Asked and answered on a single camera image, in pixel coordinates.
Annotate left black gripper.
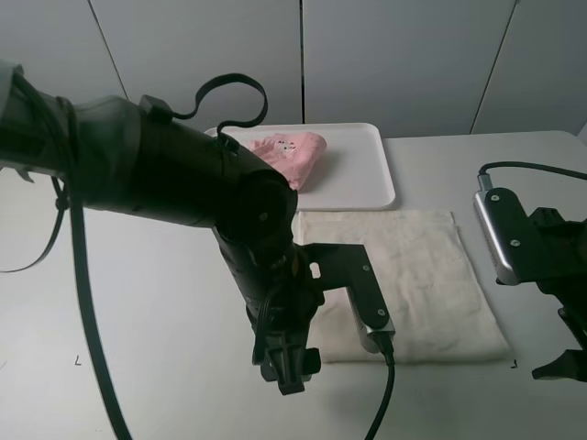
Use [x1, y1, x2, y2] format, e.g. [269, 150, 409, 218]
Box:
[247, 247, 324, 396]

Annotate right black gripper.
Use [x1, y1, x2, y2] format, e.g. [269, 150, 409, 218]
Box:
[532, 293, 587, 382]

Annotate cream white towel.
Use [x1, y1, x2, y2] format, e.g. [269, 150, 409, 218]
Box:
[293, 211, 510, 364]

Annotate pink towel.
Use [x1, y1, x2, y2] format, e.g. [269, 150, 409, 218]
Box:
[247, 132, 327, 191]

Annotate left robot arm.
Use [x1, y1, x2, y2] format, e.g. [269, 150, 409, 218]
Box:
[1, 63, 324, 395]

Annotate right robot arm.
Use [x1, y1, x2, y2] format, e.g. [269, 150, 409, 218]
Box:
[530, 207, 586, 382]

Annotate white plastic tray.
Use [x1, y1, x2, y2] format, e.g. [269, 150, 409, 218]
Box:
[226, 123, 395, 212]

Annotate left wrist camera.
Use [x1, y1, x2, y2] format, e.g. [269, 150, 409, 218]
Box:
[304, 243, 395, 363]

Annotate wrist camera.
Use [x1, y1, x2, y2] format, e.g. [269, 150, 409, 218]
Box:
[473, 188, 537, 286]
[304, 243, 395, 363]

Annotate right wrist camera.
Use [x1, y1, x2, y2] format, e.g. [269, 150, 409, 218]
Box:
[473, 188, 537, 286]

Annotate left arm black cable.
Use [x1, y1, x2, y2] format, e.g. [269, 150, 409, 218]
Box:
[0, 72, 397, 440]

